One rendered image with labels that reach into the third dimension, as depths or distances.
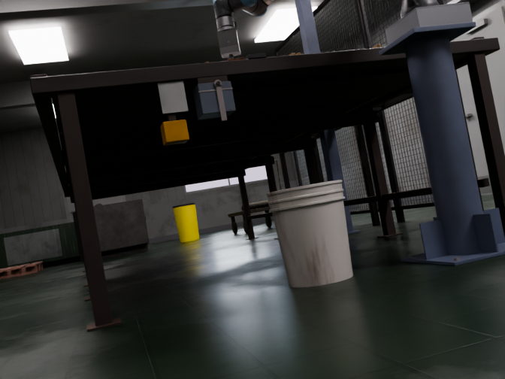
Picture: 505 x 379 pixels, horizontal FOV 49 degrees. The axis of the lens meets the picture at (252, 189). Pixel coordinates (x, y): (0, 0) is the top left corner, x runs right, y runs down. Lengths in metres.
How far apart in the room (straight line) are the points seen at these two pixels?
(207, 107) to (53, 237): 7.96
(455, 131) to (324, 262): 0.70
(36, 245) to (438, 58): 8.49
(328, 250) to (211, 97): 0.73
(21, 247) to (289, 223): 8.23
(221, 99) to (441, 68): 0.85
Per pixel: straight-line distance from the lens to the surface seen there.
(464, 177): 2.22
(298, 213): 2.02
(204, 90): 2.15
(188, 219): 9.55
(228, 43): 2.47
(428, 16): 2.26
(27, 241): 9.99
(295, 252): 2.05
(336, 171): 4.50
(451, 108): 2.23
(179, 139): 2.09
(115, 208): 8.41
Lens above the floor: 0.31
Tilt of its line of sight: 2 degrees up
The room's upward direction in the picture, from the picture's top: 10 degrees counter-clockwise
